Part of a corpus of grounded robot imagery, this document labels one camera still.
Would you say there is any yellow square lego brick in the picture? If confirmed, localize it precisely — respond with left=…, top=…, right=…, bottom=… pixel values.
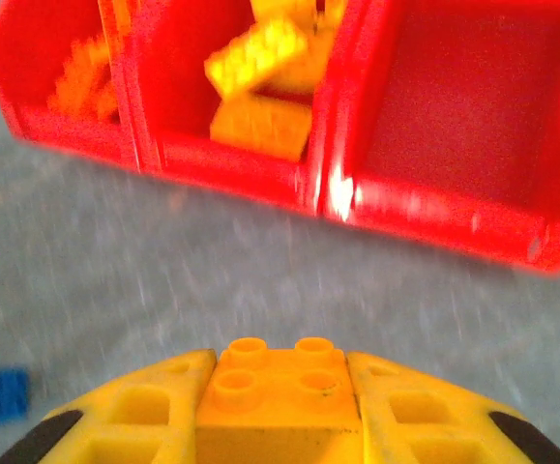
left=194, top=336, right=364, bottom=464

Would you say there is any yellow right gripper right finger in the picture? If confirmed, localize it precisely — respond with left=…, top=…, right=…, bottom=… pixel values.
left=345, top=350, right=560, bottom=464

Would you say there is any yellow long lego brick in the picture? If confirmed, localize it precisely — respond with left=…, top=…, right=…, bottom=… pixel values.
left=250, top=0, right=348, bottom=40
left=209, top=91, right=314, bottom=163
left=204, top=16, right=309, bottom=96

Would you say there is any red plastic bin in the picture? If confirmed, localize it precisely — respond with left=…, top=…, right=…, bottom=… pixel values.
left=114, top=0, right=339, bottom=217
left=0, top=0, right=140, bottom=170
left=317, top=0, right=560, bottom=281

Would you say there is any orange lego plate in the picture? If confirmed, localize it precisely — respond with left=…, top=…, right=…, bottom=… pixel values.
left=45, top=33, right=122, bottom=123

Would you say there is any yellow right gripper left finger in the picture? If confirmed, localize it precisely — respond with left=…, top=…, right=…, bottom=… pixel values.
left=0, top=347, right=219, bottom=464

